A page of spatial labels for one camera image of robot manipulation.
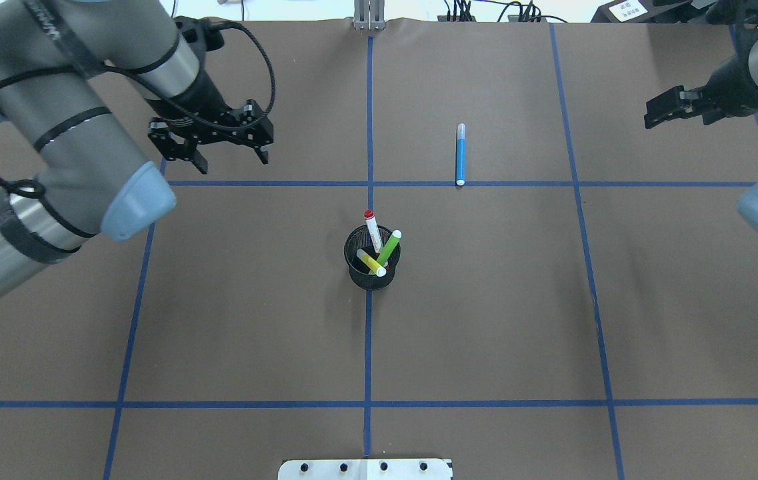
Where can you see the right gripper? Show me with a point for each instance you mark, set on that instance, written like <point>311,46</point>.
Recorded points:
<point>730,79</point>

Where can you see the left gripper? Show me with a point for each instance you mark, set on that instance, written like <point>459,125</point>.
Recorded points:
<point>202,100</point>

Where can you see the red capped white marker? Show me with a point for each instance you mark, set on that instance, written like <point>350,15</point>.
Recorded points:
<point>374,232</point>

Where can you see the green marker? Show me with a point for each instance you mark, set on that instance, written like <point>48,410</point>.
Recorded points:
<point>389,247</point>

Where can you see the blue marker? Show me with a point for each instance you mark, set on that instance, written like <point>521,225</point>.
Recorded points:
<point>460,155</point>

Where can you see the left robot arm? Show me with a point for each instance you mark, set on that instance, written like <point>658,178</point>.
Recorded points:
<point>69,171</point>

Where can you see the black box with label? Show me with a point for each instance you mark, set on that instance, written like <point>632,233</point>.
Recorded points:
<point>622,12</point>

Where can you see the right usb hub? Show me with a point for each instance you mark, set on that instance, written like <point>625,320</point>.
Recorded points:
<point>527,12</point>

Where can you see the usb hub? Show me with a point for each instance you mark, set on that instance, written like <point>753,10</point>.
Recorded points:
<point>527,12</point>
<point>457,12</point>

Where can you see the black mesh pen cup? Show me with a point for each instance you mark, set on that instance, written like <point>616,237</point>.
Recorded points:
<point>359,272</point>

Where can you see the yellow marker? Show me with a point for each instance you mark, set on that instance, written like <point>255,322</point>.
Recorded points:
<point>371,263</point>

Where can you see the left usb hub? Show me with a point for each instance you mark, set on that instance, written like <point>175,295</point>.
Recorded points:
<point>457,12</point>

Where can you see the aluminium frame post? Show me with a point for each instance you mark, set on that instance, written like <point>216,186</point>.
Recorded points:
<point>369,15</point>

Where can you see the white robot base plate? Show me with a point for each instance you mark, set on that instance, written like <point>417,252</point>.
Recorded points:
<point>405,468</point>

